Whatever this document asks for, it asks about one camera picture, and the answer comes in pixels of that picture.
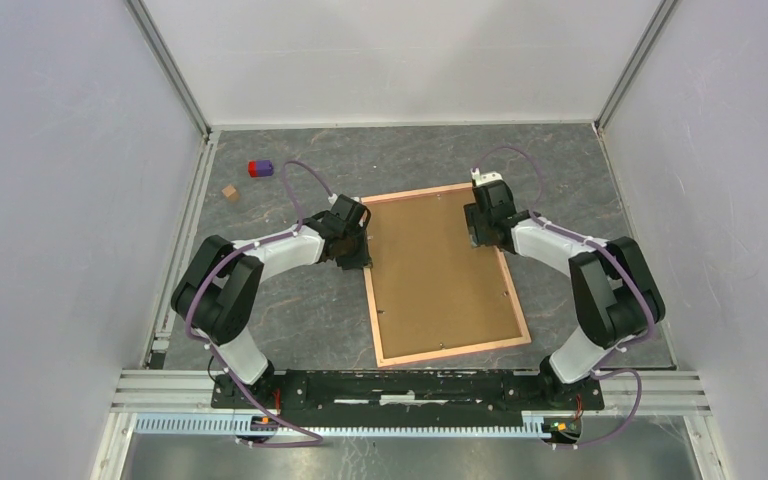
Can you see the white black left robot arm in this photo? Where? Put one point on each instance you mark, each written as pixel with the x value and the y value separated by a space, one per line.
pixel 216 294

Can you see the aluminium rail at front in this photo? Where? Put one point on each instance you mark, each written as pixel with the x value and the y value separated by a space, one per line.
pixel 664 393

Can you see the slotted white cable duct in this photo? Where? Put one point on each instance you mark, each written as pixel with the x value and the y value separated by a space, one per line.
pixel 246 425

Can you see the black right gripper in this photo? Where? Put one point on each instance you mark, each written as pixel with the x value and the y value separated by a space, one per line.
pixel 477 235

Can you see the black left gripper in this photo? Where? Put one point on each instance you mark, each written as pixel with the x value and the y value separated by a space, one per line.
pixel 361 258

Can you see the red purple toy block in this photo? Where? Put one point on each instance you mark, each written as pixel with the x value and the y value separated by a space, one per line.
pixel 260 168

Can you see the brown cardboard backing board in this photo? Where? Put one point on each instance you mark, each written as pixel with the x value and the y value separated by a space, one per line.
pixel 437 278

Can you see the small brown wooden cube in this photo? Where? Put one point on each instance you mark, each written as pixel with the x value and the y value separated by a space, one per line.
pixel 231 193

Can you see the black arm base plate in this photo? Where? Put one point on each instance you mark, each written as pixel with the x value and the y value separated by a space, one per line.
pixel 420 398

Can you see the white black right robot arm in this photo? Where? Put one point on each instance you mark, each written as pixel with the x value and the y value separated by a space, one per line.
pixel 616 299

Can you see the pink wooden picture frame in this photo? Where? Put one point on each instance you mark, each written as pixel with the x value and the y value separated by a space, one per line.
pixel 450 353

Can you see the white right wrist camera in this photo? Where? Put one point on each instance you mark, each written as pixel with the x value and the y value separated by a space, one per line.
pixel 479 178

